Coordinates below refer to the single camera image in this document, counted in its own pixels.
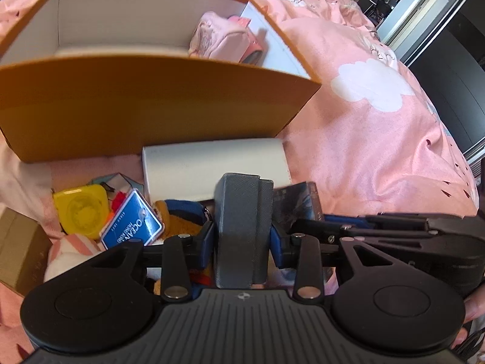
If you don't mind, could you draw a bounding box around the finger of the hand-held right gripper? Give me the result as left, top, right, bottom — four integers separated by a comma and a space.
290, 219, 433, 244
323, 213, 431, 231

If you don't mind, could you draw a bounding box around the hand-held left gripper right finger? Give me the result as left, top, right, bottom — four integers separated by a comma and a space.
269, 227, 405, 301

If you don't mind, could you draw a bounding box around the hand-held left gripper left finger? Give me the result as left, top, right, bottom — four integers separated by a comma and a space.
90, 221, 216, 302

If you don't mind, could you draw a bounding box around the grey textured case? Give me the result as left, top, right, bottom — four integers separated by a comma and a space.
214, 173, 274, 289

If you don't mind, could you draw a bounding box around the orange cardboard box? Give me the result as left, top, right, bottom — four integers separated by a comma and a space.
0, 0, 323, 164

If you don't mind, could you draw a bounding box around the person's right hand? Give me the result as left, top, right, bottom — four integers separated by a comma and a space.
452, 295, 485, 350

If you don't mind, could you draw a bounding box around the dark printed box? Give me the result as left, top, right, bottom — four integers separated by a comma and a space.
273, 181, 323, 229

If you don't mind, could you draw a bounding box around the white rectangular box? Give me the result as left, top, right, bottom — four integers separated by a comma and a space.
142, 138, 291, 204

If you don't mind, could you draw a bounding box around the pink printed blanket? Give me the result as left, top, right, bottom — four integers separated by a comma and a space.
0, 0, 485, 364

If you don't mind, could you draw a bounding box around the yellow plastic container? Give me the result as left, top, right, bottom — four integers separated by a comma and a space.
52, 184, 111, 241

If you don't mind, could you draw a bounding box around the white pink striped plush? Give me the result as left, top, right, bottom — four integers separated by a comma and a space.
43, 233, 103, 283

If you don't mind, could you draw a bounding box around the black wardrobe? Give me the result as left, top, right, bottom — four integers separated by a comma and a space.
408, 5, 485, 162

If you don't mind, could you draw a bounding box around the brown cardboard box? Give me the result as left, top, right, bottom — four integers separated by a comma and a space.
0, 208, 54, 298

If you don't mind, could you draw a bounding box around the pink fabric pouch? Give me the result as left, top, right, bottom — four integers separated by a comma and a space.
188, 11, 264, 65

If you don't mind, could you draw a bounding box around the grey sliding door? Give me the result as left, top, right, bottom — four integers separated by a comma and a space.
376, 0, 460, 66

